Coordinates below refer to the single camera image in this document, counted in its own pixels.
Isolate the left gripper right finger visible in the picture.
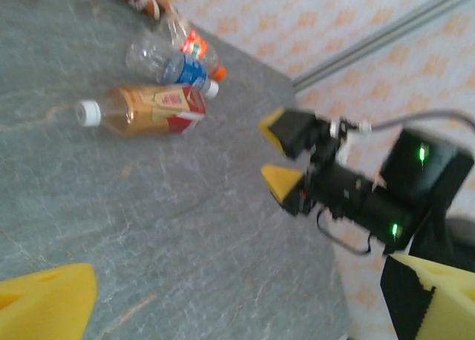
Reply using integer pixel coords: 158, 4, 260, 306
380, 253, 475, 340

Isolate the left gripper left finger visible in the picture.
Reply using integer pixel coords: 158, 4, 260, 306
0, 262, 99, 340

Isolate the clear bottle blue label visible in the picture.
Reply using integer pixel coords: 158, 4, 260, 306
125, 39, 220, 99

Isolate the clear bottle orange label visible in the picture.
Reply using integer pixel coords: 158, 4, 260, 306
157, 9, 227, 82

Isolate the tea bottle gold red label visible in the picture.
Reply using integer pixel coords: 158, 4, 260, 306
73, 84, 207, 138

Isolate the thin black gripper wire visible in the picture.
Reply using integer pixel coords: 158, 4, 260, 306
315, 209, 374, 256

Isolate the aluminium frame post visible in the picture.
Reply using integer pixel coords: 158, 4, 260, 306
292, 0, 475, 92

